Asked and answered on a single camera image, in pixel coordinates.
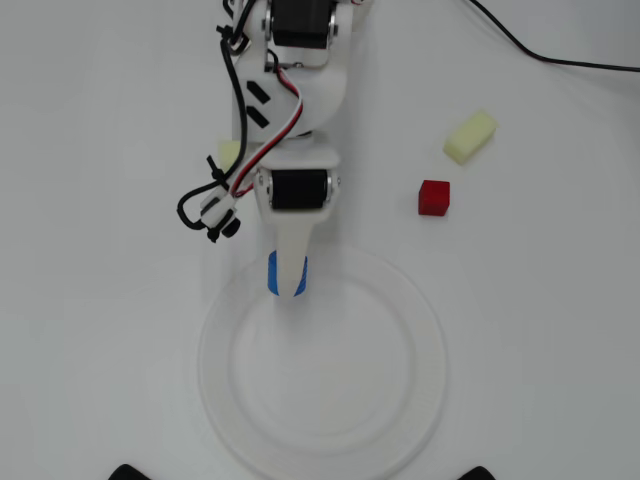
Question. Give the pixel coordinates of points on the small pale yellow block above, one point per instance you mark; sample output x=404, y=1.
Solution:
x=228, y=153

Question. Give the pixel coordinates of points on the red cube block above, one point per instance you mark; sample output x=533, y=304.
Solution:
x=433, y=198

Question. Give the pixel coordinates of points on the large pale yellow block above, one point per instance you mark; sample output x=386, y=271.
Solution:
x=470, y=137

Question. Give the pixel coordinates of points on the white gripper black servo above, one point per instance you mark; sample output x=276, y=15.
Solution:
x=298, y=190

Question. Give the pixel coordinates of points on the white round dish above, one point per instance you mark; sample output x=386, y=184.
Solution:
x=322, y=365

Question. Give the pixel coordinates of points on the black rounded stand foot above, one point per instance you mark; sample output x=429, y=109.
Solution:
x=480, y=474
x=129, y=473

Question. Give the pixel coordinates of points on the small white wrist camera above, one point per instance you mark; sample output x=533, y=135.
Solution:
x=220, y=210

